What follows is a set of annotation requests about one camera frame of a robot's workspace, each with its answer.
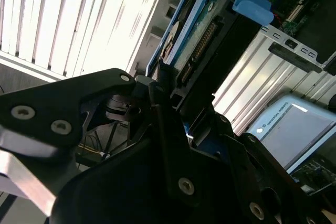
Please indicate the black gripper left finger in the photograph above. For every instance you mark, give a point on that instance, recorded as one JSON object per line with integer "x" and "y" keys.
{"x": 39, "y": 119}

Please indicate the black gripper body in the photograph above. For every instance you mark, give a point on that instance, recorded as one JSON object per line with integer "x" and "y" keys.
{"x": 118, "y": 195}

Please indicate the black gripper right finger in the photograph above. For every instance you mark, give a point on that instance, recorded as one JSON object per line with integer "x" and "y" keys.
{"x": 267, "y": 182}

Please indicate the hard disk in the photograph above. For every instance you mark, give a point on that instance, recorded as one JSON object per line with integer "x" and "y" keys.
{"x": 252, "y": 6}

